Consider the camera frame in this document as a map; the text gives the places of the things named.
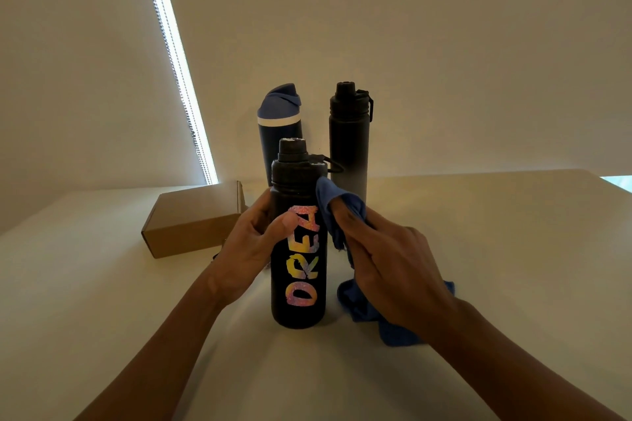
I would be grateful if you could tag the person's left hand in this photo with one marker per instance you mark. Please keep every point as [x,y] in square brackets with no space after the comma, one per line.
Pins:
[242,258]

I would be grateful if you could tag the bright side window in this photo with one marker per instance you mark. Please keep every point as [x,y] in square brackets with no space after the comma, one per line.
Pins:
[619,182]

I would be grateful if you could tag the black grey gradient bottle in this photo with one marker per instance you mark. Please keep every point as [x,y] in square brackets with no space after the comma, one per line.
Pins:
[349,139]

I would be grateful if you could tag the person's right hand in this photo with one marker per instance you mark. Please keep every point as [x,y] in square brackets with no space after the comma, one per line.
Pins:
[400,277]

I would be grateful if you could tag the navy bottle with blue lid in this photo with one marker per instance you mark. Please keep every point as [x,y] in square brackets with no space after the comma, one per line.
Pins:
[279,115]

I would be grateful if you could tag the brown paper box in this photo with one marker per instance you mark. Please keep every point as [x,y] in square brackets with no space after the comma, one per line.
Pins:
[192,218]

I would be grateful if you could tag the blue cloth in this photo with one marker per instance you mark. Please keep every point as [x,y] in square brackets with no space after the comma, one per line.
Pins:
[360,307]

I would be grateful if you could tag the person's left forearm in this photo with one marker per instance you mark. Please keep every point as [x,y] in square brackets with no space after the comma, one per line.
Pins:
[143,371]

